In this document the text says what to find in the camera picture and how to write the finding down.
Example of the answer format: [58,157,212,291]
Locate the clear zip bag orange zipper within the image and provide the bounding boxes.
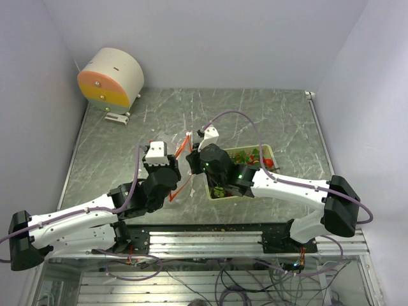
[140,130,205,203]

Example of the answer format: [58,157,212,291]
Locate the red cherry bunch with leaves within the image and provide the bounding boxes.
[232,149,275,170]

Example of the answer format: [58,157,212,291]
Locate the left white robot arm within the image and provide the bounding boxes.
[6,155,181,271]

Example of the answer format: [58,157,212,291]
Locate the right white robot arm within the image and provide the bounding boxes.
[186,144,360,252]

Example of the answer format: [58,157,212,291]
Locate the small green grape bunch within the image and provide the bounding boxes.
[212,186,226,198]

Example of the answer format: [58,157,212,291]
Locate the cream plastic basket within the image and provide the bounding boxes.
[205,144,278,203]

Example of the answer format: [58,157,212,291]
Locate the round pastel drawer cabinet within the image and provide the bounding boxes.
[77,47,145,115]

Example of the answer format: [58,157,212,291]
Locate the white corner clip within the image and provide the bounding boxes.
[305,91,316,99]

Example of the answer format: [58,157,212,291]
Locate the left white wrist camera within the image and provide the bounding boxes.
[145,141,169,166]

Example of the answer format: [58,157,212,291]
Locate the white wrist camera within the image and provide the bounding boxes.
[198,125,219,152]
[145,141,169,166]

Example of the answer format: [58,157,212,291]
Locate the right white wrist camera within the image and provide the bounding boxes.
[198,125,219,152]

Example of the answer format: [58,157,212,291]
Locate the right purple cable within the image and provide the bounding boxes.
[203,110,374,225]

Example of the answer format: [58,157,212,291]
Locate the purple cable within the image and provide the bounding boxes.
[0,145,150,264]
[203,110,374,225]

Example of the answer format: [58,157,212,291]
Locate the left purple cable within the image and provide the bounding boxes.
[0,145,150,264]

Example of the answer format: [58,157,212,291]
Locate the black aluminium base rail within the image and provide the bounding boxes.
[107,222,317,258]

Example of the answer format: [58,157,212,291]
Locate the small white metal bracket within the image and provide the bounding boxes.
[105,112,129,126]

